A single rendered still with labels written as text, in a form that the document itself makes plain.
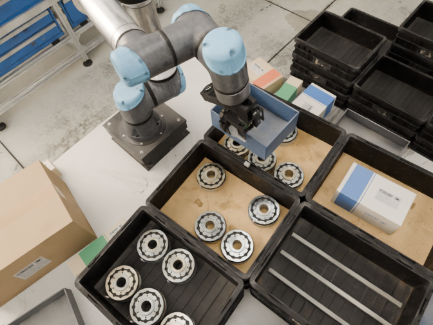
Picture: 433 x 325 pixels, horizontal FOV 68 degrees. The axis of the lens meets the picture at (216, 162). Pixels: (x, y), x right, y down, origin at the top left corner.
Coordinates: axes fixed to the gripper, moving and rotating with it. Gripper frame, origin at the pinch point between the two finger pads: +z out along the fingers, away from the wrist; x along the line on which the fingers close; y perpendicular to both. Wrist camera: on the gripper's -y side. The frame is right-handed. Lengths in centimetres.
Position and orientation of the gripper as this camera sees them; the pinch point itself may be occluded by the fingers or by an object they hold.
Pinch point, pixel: (237, 130)
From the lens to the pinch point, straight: 89.9
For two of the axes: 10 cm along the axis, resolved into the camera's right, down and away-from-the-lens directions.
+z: 1.8, 3.9, 9.0
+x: 6.8, -7.1, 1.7
